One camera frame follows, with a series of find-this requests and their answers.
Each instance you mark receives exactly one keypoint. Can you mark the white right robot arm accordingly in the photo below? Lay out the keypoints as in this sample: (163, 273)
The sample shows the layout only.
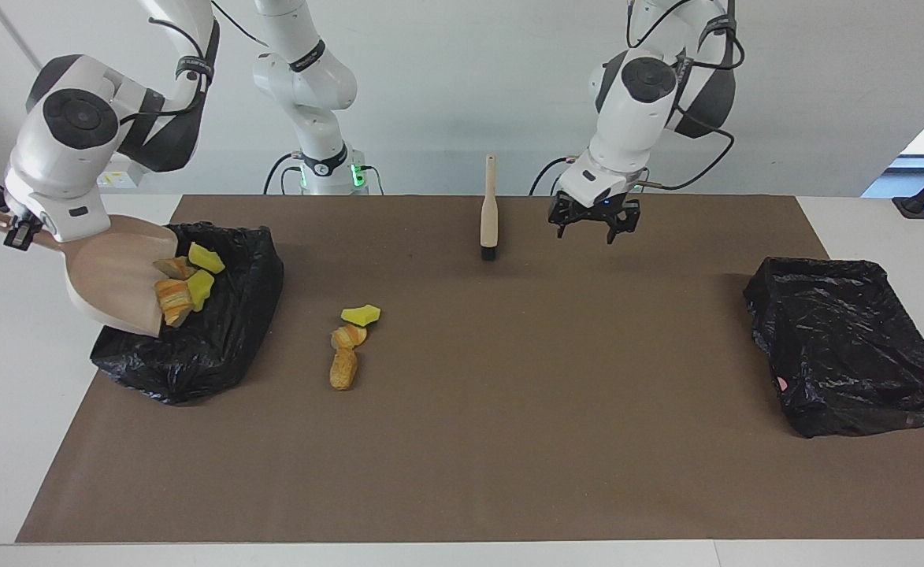
(60, 173)

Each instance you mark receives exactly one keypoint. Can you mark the beige hand brush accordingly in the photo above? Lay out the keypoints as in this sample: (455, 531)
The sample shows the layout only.
(489, 220)

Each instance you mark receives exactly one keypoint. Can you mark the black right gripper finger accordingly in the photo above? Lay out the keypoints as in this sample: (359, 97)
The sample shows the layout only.
(16, 239)

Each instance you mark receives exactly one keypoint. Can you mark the brown table mat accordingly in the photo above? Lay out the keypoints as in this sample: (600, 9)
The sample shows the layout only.
(462, 496)

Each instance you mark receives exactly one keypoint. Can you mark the long toy bread roll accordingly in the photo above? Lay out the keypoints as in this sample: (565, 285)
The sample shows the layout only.
(343, 370)

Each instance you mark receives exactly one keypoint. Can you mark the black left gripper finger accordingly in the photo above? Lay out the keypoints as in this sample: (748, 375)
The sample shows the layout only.
(562, 223)
(625, 227)

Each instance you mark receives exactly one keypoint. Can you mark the small toy croissant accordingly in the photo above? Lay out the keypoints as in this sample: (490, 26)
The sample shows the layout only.
(348, 337)

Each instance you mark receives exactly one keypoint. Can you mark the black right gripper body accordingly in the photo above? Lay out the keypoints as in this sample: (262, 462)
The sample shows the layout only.
(24, 226)

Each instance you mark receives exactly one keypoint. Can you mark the yellow sponge piece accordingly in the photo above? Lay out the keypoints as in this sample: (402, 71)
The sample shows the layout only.
(200, 288)
(205, 258)
(361, 315)

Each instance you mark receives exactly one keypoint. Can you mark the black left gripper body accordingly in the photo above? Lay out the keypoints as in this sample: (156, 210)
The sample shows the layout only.
(597, 214)

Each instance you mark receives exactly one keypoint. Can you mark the black bag lined bin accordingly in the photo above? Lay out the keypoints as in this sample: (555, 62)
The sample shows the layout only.
(225, 331)

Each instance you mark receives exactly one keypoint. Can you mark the black bag bin pink spot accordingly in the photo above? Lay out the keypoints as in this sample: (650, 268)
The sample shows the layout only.
(847, 346)

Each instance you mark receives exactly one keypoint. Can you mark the white wall socket box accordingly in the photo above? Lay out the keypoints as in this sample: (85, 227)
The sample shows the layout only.
(127, 177)

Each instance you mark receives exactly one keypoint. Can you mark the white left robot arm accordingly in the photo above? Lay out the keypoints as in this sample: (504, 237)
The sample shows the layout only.
(627, 126)

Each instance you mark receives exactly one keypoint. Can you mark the beige plastic dustpan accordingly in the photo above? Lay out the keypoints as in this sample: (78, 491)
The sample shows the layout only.
(107, 276)

